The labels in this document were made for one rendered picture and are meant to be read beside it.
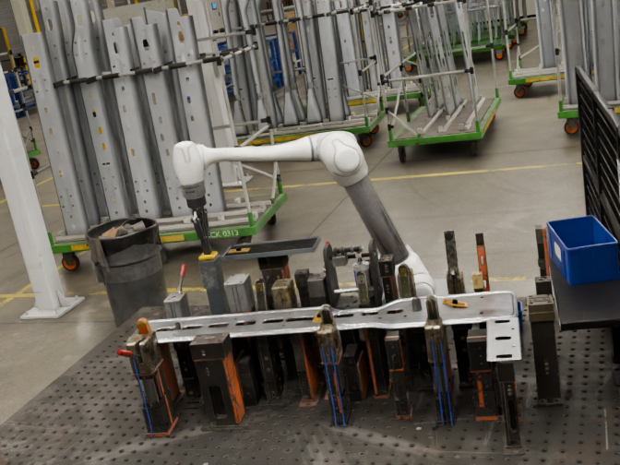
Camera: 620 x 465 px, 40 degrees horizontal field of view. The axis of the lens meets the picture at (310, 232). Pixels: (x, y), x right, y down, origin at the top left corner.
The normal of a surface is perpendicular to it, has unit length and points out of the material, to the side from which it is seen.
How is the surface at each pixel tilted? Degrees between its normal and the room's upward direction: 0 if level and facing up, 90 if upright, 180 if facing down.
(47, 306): 89
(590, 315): 0
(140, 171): 86
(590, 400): 0
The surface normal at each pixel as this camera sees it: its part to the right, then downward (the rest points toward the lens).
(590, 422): -0.17, -0.94
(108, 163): -0.22, 0.26
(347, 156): 0.14, 0.20
